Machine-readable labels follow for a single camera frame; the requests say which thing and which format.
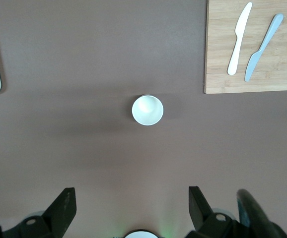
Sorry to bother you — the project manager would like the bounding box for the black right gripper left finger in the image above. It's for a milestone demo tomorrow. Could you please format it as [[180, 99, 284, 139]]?
[[4, 187, 77, 238]]

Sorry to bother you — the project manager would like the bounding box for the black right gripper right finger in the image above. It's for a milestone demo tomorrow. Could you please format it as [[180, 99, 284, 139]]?
[[185, 186, 238, 238]]

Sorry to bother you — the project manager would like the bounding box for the white plastic cup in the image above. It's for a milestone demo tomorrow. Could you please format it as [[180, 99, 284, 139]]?
[[131, 94, 164, 126]]

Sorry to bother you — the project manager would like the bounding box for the wooden cutting board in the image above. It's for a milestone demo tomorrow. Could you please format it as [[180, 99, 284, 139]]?
[[204, 0, 287, 95]]

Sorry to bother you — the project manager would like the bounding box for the brown table cover mat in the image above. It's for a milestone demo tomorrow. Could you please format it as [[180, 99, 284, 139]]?
[[0, 0, 287, 238]]

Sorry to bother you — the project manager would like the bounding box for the grey plastic knife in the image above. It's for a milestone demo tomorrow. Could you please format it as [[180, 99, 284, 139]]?
[[244, 13, 284, 82]]

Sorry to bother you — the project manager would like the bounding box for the white plastic knife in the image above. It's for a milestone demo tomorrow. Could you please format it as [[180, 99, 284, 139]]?
[[227, 1, 253, 76]]

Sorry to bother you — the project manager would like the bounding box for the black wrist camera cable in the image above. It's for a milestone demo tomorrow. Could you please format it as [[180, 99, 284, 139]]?
[[236, 189, 287, 238]]

